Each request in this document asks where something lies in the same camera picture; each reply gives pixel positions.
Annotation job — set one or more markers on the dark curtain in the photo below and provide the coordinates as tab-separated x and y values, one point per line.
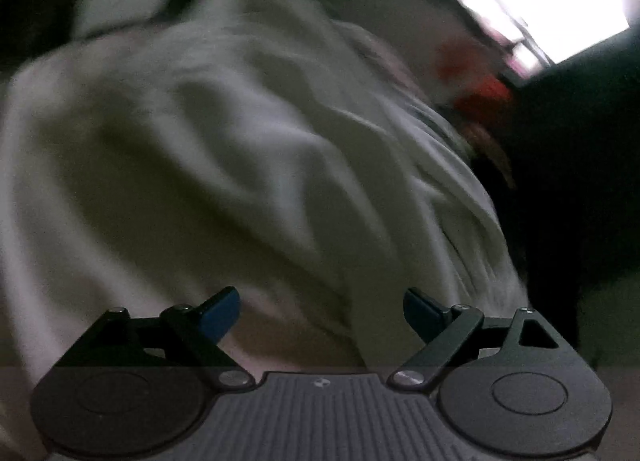
575	191

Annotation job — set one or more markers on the red fabric seat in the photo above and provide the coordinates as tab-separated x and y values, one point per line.
477	83

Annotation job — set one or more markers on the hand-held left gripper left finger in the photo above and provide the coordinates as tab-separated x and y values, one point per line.
220	314

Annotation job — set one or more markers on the white fleece garment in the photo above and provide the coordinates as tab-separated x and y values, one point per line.
215	161

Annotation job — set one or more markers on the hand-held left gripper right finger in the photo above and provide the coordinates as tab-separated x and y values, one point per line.
418	311

